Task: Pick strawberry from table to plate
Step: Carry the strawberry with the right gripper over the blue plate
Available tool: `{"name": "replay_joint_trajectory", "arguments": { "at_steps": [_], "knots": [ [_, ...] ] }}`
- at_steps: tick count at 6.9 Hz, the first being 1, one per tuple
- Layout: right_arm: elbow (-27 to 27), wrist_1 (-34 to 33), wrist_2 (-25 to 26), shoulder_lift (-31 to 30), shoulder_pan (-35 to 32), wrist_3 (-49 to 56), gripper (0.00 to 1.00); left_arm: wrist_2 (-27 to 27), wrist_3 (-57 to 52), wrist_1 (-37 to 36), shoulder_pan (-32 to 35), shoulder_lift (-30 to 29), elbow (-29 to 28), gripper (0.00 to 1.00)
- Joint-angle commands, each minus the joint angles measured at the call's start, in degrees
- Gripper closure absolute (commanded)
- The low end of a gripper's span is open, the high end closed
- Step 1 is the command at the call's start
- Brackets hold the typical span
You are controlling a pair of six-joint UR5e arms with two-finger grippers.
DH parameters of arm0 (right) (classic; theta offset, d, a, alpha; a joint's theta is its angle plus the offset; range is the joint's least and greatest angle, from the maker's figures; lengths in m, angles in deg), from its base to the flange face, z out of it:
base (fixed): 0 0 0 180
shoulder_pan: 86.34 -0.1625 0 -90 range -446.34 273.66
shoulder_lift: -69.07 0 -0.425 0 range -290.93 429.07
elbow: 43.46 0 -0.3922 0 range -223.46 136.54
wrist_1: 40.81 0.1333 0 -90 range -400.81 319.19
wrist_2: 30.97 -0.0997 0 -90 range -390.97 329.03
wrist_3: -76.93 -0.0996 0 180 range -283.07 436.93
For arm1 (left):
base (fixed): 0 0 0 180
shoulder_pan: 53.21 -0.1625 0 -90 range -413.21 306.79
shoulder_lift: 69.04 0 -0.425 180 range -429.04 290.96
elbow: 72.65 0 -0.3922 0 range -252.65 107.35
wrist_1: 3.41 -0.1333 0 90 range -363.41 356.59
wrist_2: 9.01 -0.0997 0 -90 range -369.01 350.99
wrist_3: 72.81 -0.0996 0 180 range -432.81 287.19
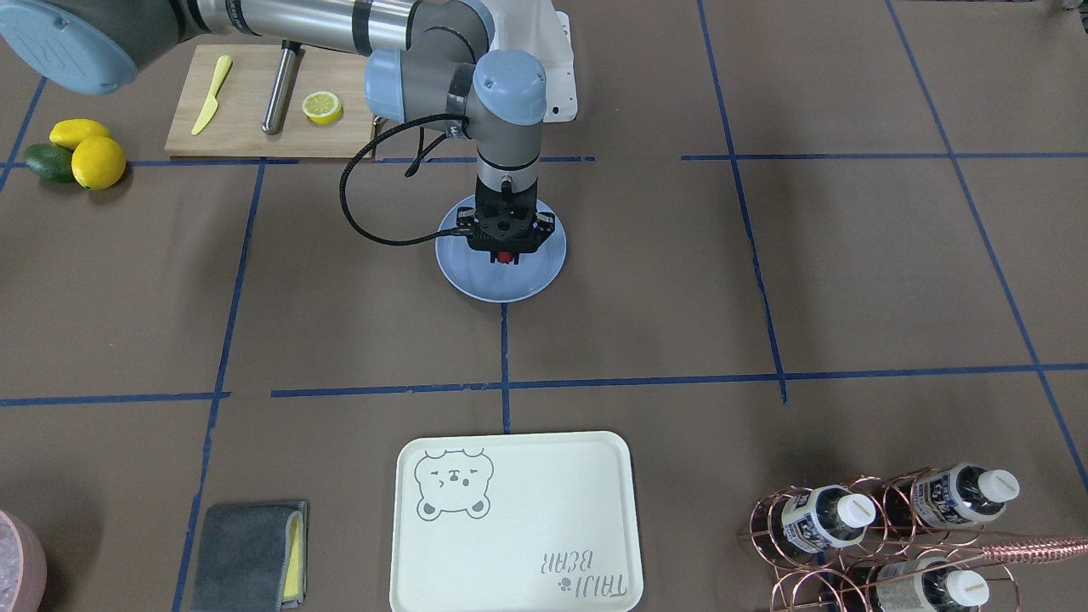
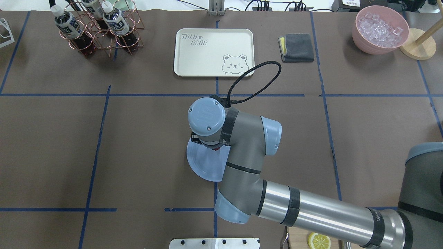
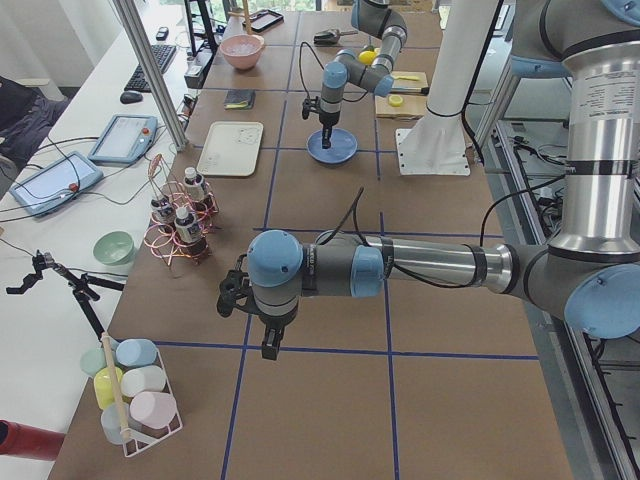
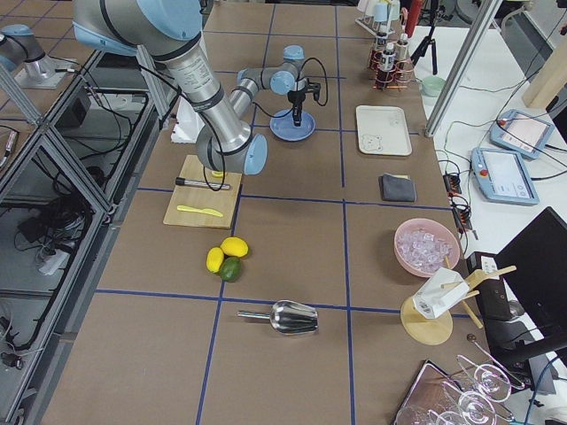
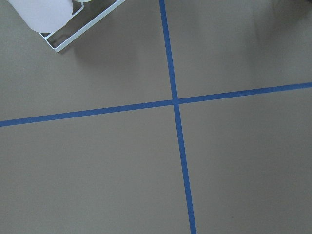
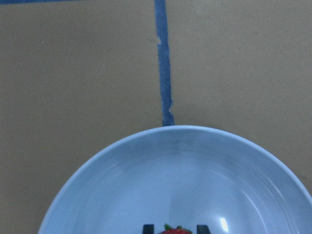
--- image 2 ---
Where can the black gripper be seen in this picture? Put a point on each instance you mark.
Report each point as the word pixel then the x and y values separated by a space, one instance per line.
pixel 195 139

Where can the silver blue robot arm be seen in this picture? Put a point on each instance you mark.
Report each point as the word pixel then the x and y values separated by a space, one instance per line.
pixel 367 170

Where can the blue round plate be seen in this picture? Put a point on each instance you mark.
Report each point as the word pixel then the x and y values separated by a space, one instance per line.
pixel 207 163

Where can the cream bear tray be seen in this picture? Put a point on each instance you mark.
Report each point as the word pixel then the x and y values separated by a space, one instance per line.
pixel 211 52

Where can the grey folded cloth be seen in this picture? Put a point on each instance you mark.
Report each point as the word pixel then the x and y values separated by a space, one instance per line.
pixel 296 48

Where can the wooden cutting board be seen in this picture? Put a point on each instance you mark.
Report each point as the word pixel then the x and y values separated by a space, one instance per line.
pixel 298 239

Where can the dark tea bottle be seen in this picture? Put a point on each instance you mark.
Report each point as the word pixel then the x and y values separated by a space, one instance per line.
pixel 72 30
pixel 118 25
pixel 94 8

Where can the lemon half slice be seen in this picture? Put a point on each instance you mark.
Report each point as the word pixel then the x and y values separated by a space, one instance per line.
pixel 318 241

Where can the pink bowl with ice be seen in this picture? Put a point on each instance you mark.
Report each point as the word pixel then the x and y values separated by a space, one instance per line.
pixel 378 30

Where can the wooden stand base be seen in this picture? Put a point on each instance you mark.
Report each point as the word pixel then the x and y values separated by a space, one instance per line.
pixel 420 45

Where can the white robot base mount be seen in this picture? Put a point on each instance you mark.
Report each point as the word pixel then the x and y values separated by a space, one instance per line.
pixel 215 243

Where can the copper wire bottle rack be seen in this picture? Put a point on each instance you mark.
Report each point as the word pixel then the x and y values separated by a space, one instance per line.
pixel 98 30

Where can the white wire cup rack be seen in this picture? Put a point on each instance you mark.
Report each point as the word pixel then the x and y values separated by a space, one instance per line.
pixel 6 35

